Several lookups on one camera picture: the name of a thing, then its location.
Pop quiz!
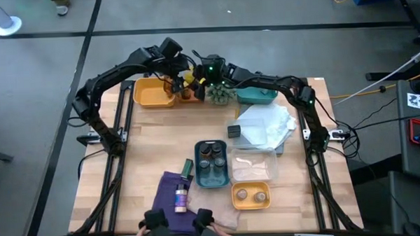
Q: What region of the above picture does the white crumpled sheet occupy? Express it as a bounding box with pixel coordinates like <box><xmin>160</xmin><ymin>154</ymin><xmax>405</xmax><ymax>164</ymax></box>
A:
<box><xmin>237</xmin><ymin>101</ymin><xmax>299</xmax><ymax>152</ymax></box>

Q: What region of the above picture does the small yellow plastic bin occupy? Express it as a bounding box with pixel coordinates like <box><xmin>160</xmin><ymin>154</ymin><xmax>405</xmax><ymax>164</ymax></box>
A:
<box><xmin>231</xmin><ymin>181</ymin><xmax>272</xmax><ymax>211</ymax></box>

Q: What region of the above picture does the brown translucent object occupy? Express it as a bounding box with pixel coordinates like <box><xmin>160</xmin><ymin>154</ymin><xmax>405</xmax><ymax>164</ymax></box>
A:
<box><xmin>162</xmin><ymin>76</ymin><xmax>174</xmax><ymax>99</ymax></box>

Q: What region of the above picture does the dark teal plastic bin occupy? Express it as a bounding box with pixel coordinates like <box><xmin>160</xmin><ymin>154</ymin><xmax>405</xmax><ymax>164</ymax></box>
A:
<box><xmin>193</xmin><ymin>139</ymin><xmax>231</xmax><ymax>189</ymax></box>

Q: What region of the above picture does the white printed sticker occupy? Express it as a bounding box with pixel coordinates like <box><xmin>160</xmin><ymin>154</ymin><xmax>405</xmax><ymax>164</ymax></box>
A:
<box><xmin>406</xmin><ymin>92</ymin><xmax>420</xmax><ymax>113</ymax></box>

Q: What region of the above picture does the small black box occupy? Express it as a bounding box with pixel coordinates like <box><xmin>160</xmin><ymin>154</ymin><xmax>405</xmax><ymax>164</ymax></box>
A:
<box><xmin>227</xmin><ymin>124</ymin><xmax>242</xmax><ymax>139</ymax></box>

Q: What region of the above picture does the large yellow plastic bin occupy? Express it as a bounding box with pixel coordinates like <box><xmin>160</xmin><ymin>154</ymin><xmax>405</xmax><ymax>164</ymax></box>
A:
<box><xmin>132</xmin><ymin>76</ymin><xmax>177</xmax><ymax>109</ymax></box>

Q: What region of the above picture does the grey mat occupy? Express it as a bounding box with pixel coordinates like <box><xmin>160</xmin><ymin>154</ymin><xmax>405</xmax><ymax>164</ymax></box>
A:
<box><xmin>232</xmin><ymin>108</ymin><xmax>286</xmax><ymax>157</ymax></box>

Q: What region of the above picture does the beige cloth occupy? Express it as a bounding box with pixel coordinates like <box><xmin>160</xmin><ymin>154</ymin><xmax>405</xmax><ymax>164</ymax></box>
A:
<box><xmin>185</xmin><ymin>181</ymin><xmax>242</xmax><ymax>232</ymax></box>

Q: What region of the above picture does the green succulent plant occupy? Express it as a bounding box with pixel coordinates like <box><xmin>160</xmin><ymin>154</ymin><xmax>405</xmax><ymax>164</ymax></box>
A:
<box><xmin>205</xmin><ymin>82</ymin><xmax>237</xmax><ymax>106</ymax></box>

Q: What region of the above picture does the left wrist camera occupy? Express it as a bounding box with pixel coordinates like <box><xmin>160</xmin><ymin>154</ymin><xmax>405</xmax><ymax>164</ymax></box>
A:
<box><xmin>159</xmin><ymin>36</ymin><xmax>184</xmax><ymax>60</ymax></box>

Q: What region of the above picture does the purple cloth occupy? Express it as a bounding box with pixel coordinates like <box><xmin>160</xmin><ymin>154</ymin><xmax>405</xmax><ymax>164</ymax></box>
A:
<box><xmin>150</xmin><ymin>169</ymin><xmax>198</xmax><ymax>236</ymax></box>

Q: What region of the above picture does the green box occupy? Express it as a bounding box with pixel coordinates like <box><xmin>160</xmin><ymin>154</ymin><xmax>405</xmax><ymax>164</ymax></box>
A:
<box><xmin>180</xmin><ymin>158</ymin><xmax>196</xmax><ymax>181</ymax></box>

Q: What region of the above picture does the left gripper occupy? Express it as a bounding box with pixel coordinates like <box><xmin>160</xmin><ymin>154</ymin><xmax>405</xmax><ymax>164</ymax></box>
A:
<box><xmin>150</xmin><ymin>48</ymin><xmax>192</xmax><ymax>96</ymax></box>

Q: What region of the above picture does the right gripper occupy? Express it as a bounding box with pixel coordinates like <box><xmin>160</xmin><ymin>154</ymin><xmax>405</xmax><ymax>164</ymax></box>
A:
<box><xmin>193</xmin><ymin>73</ymin><xmax>210</xmax><ymax>102</ymax></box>

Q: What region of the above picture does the pole stand white base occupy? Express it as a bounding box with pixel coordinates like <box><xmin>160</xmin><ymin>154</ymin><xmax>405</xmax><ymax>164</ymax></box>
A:
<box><xmin>0</xmin><ymin>0</ymin><xmax>24</xmax><ymax>37</ymax></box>

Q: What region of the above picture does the person's foot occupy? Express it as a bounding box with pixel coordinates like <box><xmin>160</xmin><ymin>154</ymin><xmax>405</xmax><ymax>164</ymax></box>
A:
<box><xmin>50</xmin><ymin>0</ymin><xmax>71</xmax><ymax>17</ymax></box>

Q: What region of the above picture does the clear plastic container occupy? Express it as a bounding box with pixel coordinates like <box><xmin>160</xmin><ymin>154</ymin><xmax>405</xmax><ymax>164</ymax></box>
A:
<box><xmin>229</xmin><ymin>146</ymin><xmax>279</xmax><ymax>183</ymax></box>

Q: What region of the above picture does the black aluminium table frame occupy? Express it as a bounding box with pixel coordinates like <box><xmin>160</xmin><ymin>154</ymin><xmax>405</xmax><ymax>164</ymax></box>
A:
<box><xmin>65</xmin><ymin>70</ymin><xmax>365</xmax><ymax>236</ymax></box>

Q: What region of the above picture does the small orange plastic bin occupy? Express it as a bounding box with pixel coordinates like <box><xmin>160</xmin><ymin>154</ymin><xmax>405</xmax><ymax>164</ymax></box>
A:
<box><xmin>175</xmin><ymin>79</ymin><xmax>207</xmax><ymax>104</ymax></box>

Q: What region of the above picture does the white rod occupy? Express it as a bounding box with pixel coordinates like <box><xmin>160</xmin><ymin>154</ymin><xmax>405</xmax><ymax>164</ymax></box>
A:
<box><xmin>333</xmin><ymin>43</ymin><xmax>420</xmax><ymax>106</ymax></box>

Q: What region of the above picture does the black floor stand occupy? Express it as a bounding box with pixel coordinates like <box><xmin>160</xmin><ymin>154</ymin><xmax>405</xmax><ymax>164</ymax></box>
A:
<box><xmin>362</xmin><ymin>0</ymin><xmax>420</xmax><ymax>83</ymax></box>

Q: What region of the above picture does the light teal plastic bin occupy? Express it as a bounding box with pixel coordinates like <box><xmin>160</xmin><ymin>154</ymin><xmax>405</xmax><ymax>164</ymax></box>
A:
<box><xmin>236</xmin><ymin>85</ymin><xmax>279</xmax><ymax>106</ymax></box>

